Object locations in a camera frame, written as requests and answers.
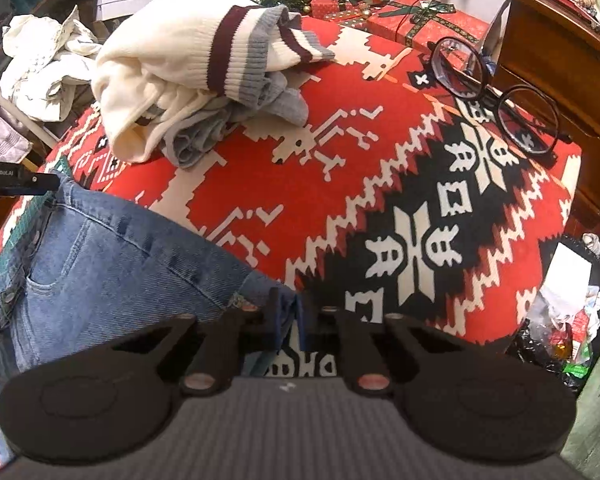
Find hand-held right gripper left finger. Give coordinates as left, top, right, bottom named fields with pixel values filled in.
left=112, top=287, right=293, bottom=396

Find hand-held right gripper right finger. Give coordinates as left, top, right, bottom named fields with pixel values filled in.
left=299, top=292, right=461, bottom=393

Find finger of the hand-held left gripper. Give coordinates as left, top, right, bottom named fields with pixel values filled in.
left=29, top=174, right=62, bottom=193

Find blue denim jeans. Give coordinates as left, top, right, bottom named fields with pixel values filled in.
left=0, top=175, right=301, bottom=396

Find white clothes pile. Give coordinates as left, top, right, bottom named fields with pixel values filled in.
left=0, top=7, right=103, bottom=121

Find green cutting mat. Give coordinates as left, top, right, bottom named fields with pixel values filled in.
left=0, top=156, right=73, bottom=301

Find grey cloth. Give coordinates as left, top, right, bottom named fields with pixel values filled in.
left=160, top=67, right=311, bottom=168

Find red patterned blanket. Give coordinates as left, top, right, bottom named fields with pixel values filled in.
left=0, top=15, right=583, bottom=461

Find cream striped-cuff sweater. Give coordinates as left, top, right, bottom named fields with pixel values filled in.
left=91, top=0, right=337, bottom=163

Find black trash bag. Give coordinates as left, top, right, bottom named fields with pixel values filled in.
left=512, top=232, right=600, bottom=391

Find black round eyeglasses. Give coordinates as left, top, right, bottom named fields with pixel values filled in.
left=430, top=36, right=571, bottom=161

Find large red ribboned gift box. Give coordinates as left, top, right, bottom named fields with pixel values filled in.
left=365, top=0, right=493, bottom=56

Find small red gift box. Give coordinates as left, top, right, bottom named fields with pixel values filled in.
left=310, top=0, right=381, bottom=23

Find wooden cabinet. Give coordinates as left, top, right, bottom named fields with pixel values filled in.
left=492, top=0, right=600, bottom=216

